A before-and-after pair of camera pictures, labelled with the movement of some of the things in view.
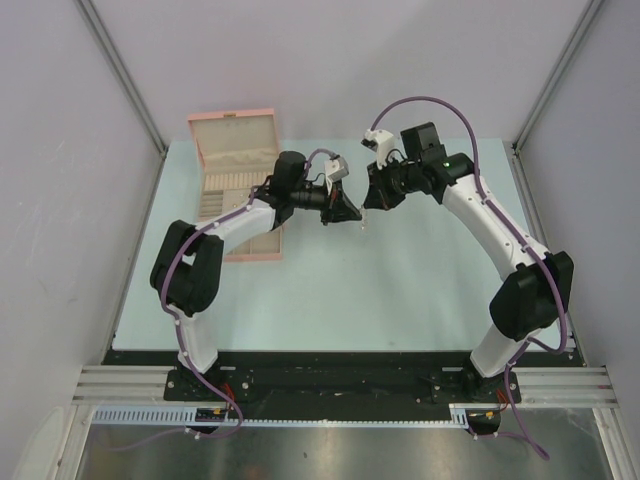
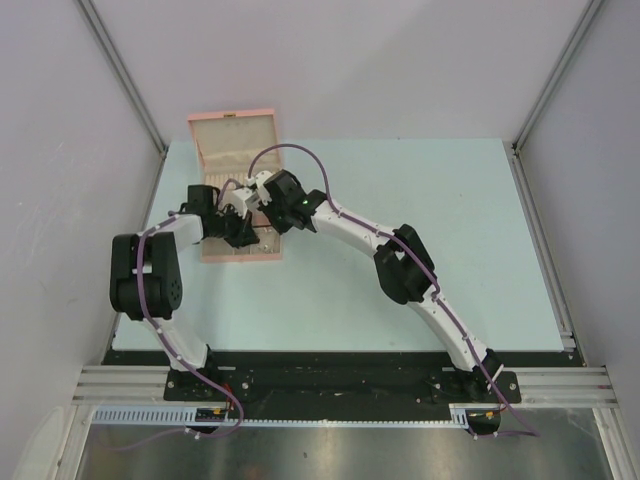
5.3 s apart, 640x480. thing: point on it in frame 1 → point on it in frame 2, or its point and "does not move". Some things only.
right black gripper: [380, 198] → [281, 229]
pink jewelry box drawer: [264, 247] does not move
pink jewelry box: [239, 151] does not move
